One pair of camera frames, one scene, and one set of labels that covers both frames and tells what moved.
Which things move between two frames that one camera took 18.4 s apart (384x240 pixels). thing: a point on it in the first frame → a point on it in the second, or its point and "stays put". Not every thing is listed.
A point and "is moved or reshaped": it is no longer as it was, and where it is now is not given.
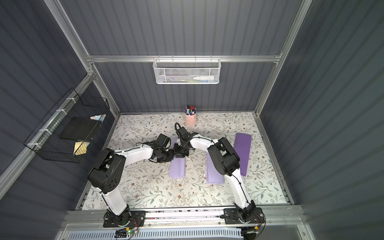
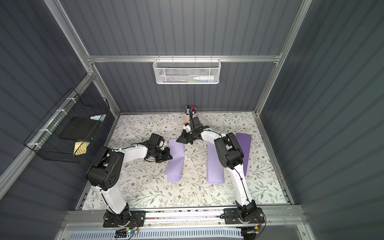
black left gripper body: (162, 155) stays put
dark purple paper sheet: (242, 145) stays put
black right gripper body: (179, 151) → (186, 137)
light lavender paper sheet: (213, 175) stays put
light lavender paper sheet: (177, 167) is moved or reshaped
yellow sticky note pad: (82, 149) stays put
